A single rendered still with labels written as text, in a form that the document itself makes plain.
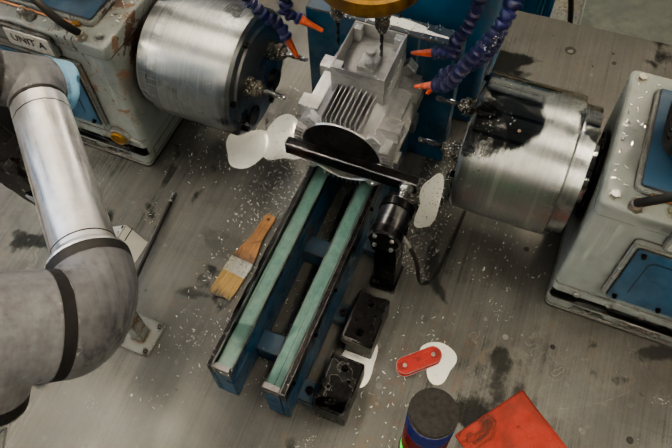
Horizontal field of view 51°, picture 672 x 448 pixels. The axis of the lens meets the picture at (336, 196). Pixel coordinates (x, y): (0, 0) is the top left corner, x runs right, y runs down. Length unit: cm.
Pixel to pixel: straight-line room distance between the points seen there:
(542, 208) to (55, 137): 74
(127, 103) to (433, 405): 86
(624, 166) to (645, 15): 208
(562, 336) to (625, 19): 198
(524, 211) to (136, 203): 80
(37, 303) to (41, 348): 4
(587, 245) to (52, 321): 83
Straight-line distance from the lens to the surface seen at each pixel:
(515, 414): 132
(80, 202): 86
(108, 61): 135
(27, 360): 74
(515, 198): 118
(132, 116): 147
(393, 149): 126
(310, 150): 127
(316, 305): 124
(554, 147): 116
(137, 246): 118
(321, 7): 134
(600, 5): 319
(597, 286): 133
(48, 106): 97
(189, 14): 133
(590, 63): 180
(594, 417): 136
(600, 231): 118
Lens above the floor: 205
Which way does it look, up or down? 58 degrees down
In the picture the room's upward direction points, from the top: 2 degrees counter-clockwise
